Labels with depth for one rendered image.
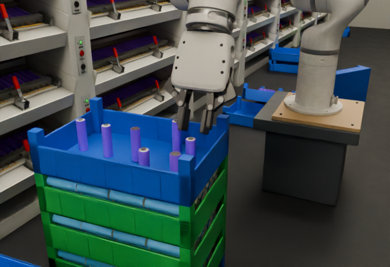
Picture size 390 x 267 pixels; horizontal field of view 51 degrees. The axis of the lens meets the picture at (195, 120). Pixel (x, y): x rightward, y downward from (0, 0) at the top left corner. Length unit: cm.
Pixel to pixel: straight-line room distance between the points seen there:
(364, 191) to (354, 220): 19
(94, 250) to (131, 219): 12
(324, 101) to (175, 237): 82
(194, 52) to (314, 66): 69
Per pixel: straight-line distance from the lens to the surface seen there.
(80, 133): 80
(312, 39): 131
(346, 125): 129
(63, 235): 81
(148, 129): 84
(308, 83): 134
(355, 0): 127
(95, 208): 73
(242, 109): 216
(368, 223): 138
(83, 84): 136
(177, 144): 78
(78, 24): 132
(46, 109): 127
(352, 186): 156
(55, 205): 78
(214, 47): 68
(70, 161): 71
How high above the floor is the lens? 75
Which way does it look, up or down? 22 degrees down
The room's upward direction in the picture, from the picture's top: straight up
